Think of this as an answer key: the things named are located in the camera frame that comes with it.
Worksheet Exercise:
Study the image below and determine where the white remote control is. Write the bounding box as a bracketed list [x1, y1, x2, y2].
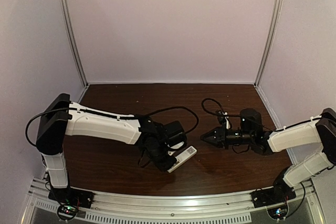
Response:
[167, 146, 197, 173]

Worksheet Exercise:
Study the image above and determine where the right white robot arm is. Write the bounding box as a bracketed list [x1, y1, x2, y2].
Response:
[201, 108, 335, 192]

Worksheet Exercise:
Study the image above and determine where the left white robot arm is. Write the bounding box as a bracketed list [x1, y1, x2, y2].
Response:
[34, 93, 190, 189]

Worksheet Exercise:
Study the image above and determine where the right circuit board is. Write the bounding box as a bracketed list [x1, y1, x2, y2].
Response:
[267, 204, 289, 221]

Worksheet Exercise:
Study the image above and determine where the circuit board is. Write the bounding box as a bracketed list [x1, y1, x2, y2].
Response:
[267, 204, 289, 221]
[56, 205, 78, 221]

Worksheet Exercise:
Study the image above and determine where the left circuit board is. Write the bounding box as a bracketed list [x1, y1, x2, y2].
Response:
[56, 205, 78, 221]

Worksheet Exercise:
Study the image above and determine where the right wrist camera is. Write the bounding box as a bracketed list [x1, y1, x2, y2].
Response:
[216, 110, 232, 130]

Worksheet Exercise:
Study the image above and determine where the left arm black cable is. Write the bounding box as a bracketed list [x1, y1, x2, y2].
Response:
[25, 106, 199, 146]

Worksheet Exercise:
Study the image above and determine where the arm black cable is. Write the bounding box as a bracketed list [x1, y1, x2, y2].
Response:
[201, 98, 323, 130]
[25, 106, 199, 146]

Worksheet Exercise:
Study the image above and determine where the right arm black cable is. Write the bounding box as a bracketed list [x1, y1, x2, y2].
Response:
[201, 98, 323, 130]

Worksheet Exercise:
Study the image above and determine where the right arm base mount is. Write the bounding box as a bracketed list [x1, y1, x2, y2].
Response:
[250, 179, 296, 208]

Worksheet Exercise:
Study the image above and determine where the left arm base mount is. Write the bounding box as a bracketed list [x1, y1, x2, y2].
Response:
[48, 178, 93, 209]

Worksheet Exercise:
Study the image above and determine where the front aluminium rail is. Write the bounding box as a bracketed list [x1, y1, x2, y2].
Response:
[18, 178, 326, 223]

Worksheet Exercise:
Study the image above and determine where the right aluminium frame post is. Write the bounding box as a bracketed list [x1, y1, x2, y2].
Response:
[254, 0, 284, 88]

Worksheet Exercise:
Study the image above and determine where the aluminium frame post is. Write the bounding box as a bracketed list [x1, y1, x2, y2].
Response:
[254, 0, 284, 88]
[60, 0, 89, 88]

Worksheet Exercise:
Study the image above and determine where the left aluminium frame post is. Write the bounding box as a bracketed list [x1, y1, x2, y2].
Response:
[60, 0, 89, 88]

